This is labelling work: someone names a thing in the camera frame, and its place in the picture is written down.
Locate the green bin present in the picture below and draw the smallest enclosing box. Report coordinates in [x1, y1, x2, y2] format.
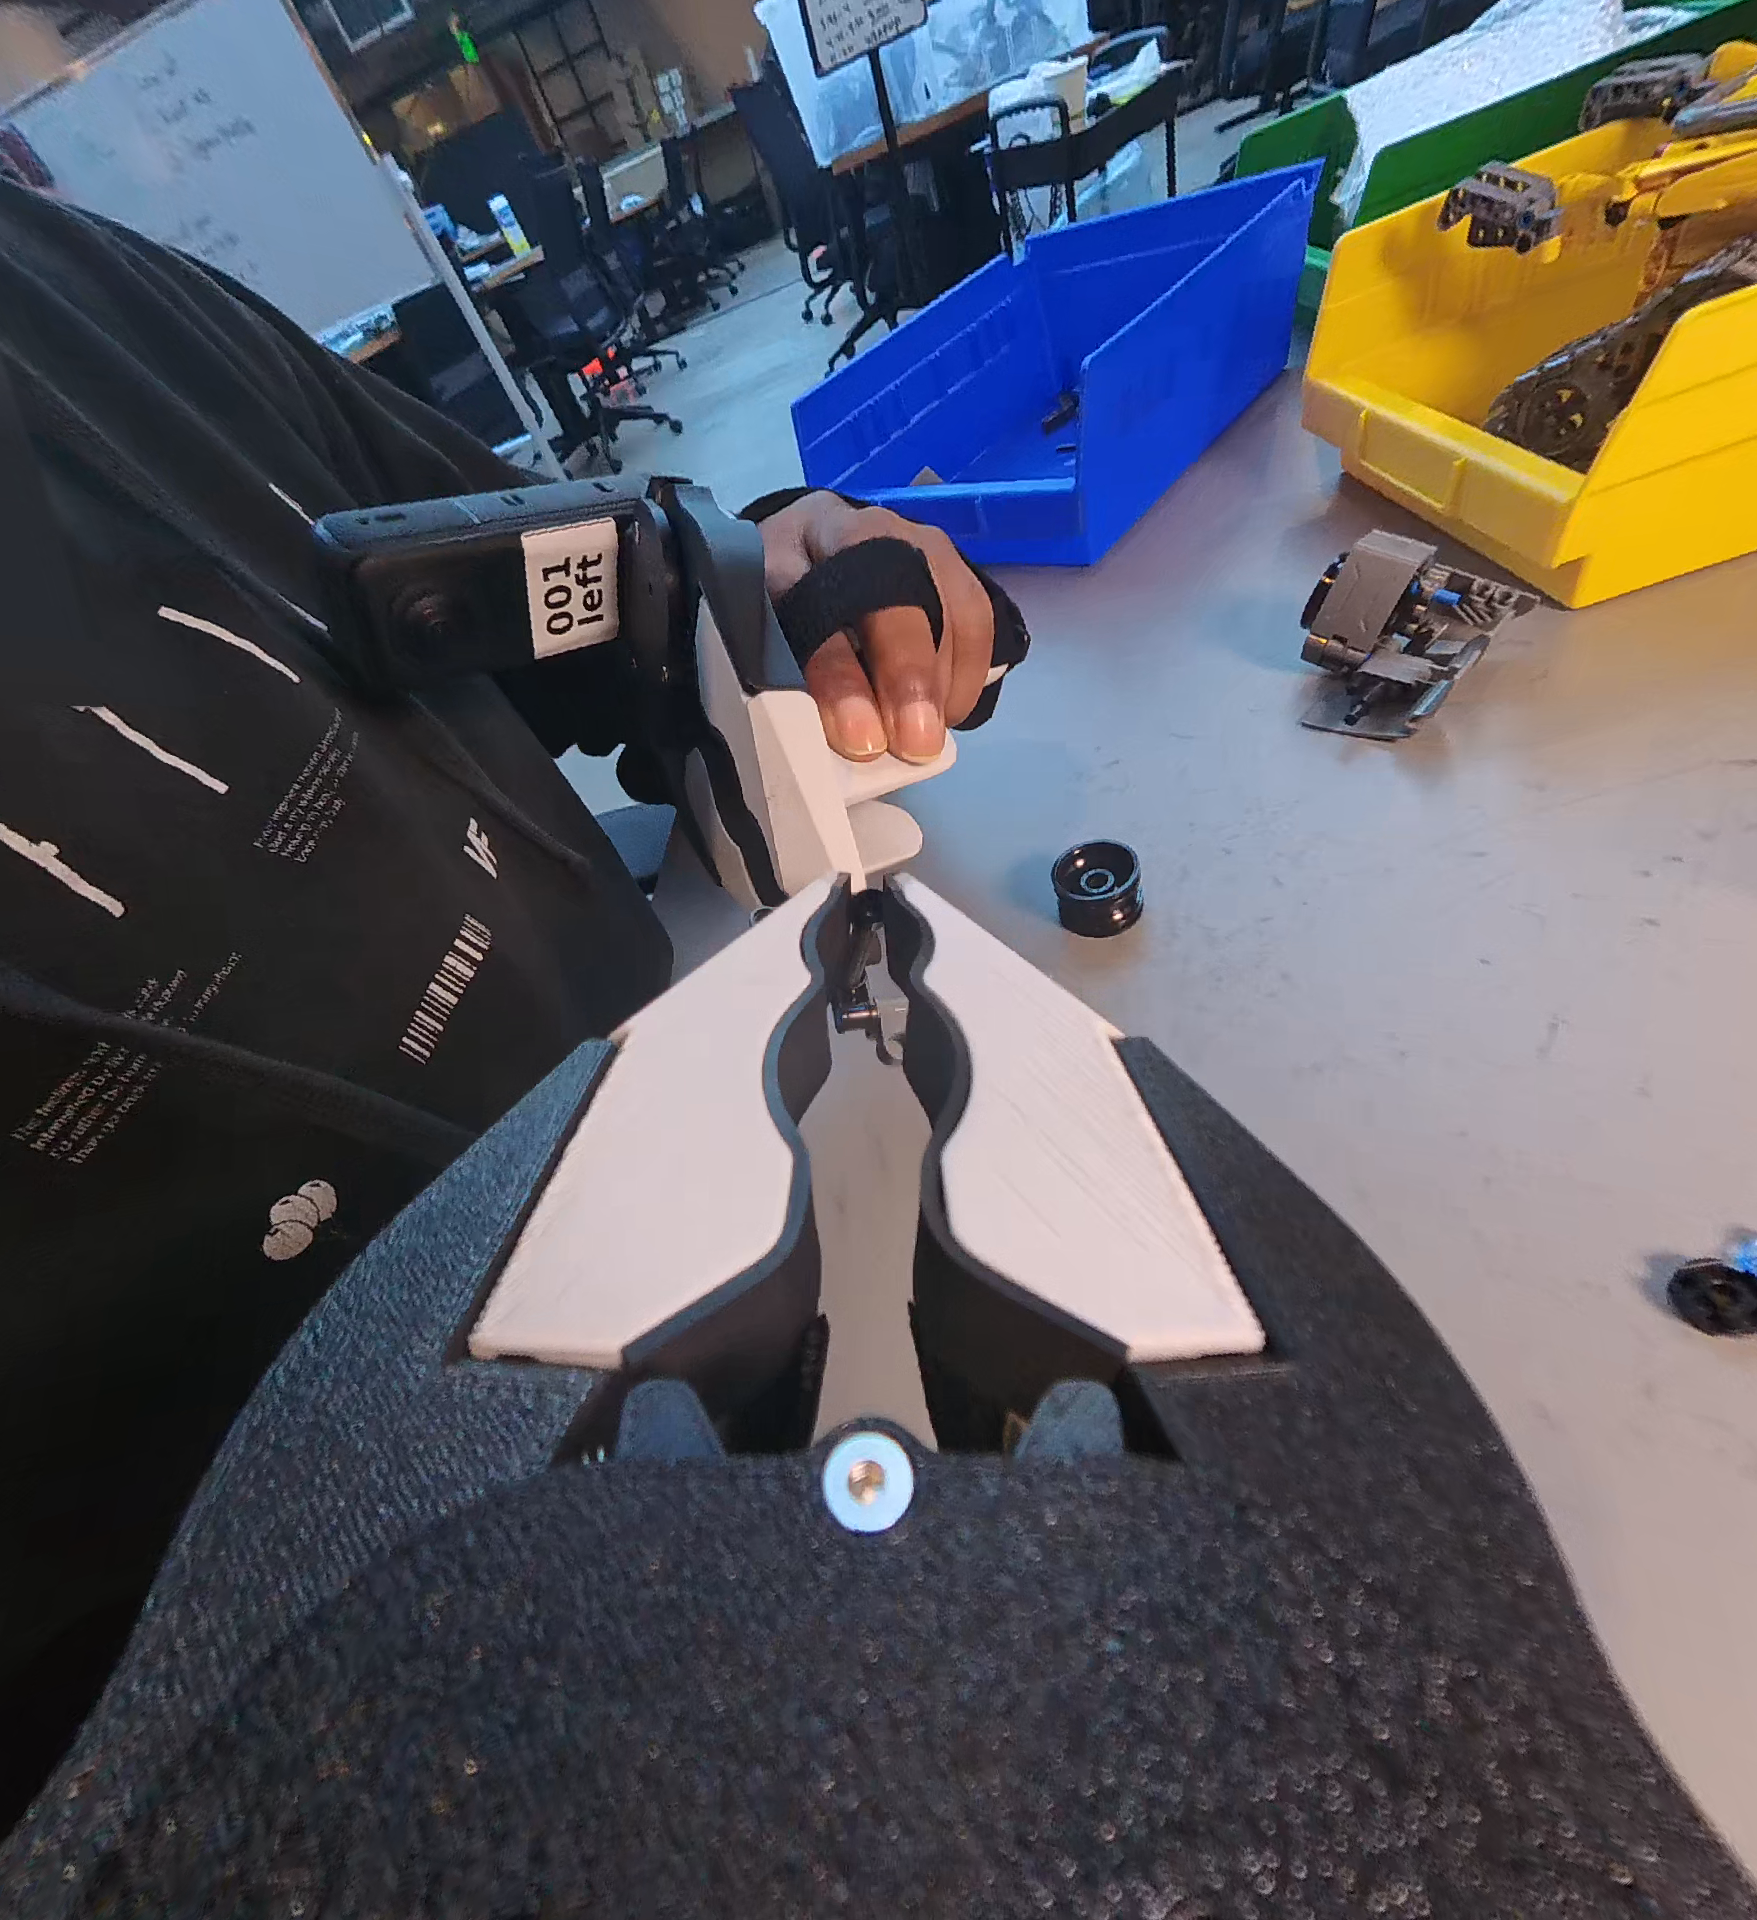
[1235, 0, 1757, 248]

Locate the black toy wheel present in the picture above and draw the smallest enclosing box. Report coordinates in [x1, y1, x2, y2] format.
[1051, 839, 1148, 940]

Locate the person's black hoodie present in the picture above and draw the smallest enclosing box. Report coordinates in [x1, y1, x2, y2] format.
[0, 157, 679, 1920]

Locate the black office chair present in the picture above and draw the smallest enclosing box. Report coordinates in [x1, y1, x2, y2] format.
[495, 166, 689, 470]
[728, 66, 902, 368]

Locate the person's left hand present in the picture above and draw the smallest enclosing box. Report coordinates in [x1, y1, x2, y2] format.
[759, 494, 1000, 767]

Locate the black round toy plate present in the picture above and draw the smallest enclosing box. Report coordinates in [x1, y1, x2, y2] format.
[1665, 1260, 1757, 1337]

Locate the grey toy cab assembly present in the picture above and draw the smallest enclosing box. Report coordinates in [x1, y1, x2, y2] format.
[1297, 529, 1543, 739]

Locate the white foam sheet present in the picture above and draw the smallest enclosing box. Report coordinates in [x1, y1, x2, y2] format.
[1336, 0, 1704, 211]

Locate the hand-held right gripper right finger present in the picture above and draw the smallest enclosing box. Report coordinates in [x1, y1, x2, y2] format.
[890, 873, 1272, 1453]

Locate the yellow toy bulldozer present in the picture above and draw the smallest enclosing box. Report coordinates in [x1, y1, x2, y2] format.
[1436, 30, 1757, 473]

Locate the yellow bin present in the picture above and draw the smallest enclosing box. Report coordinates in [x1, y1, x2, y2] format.
[1301, 113, 1757, 608]

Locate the blue-grey chair seat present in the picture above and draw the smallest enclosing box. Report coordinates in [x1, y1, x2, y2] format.
[594, 802, 679, 889]

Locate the blue bin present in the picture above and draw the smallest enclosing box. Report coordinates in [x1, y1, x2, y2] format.
[791, 157, 1327, 568]

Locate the clear plastic cover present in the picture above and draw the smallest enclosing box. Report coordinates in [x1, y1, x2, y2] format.
[759, 0, 1098, 160]

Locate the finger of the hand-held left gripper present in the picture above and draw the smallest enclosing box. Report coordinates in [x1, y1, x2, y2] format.
[741, 688, 871, 906]
[687, 658, 798, 913]

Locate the black connector with blue pin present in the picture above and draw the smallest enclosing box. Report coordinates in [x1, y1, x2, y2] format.
[830, 887, 888, 1036]

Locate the grey desk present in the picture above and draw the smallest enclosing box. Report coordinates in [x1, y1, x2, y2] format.
[556, 352, 1757, 1920]

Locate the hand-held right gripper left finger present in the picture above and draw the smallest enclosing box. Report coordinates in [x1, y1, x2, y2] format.
[466, 873, 837, 1453]

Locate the white whiteboard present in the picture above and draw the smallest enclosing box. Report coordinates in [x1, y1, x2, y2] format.
[0, 0, 551, 468]

